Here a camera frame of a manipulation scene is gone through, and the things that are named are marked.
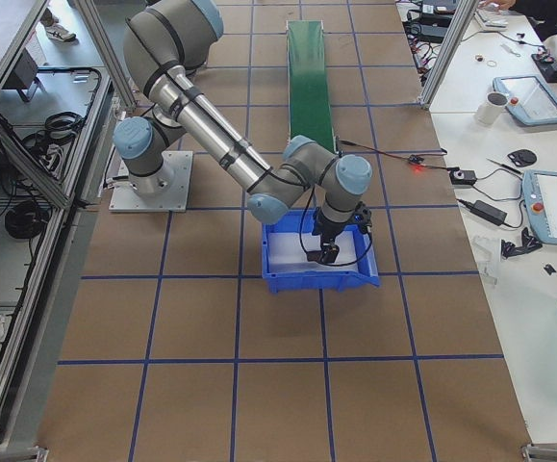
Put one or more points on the aluminium frame post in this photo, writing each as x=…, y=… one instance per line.
x=458, y=26

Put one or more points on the blue plastic bin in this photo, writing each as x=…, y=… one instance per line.
x=285, y=266

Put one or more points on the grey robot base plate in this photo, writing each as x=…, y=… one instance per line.
x=165, y=190

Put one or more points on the white mug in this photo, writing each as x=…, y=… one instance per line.
x=491, y=108

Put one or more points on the green conveyor belt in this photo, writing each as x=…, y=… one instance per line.
x=309, y=101

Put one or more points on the small black sensor module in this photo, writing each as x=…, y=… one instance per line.
x=462, y=178

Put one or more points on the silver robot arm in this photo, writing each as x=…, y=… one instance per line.
x=163, y=45

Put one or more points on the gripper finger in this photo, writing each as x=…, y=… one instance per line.
x=329, y=254
x=315, y=256

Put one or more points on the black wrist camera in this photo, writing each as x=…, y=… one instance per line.
x=362, y=218

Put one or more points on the upper teach pendant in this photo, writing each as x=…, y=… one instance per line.
x=532, y=102

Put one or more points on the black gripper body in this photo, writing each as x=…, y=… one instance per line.
x=326, y=232

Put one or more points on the black power brick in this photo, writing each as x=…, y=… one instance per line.
x=488, y=212

